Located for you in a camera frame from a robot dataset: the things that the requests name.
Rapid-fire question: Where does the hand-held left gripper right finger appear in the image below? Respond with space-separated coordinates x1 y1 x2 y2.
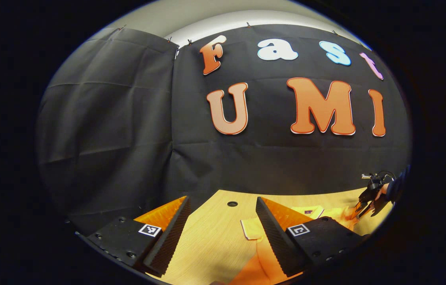
255 196 370 277

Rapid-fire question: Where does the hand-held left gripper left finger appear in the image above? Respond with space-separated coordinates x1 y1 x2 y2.
76 196 192 277

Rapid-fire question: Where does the orange T-shirt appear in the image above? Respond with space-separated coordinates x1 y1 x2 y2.
229 205 372 285

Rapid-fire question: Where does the black backdrop cloth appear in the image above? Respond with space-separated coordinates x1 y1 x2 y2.
36 24 412 238

